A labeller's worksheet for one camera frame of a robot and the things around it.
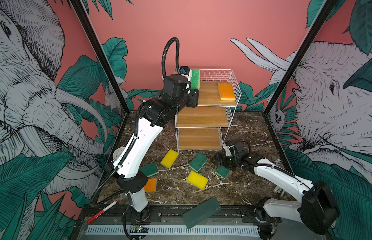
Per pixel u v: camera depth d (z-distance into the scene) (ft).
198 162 2.98
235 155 2.09
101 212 2.40
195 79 1.94
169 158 3.07
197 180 2.76
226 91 2.36
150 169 2.87
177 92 1.45
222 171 2.88
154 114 1.35
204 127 2.63
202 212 2.41
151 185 2.71
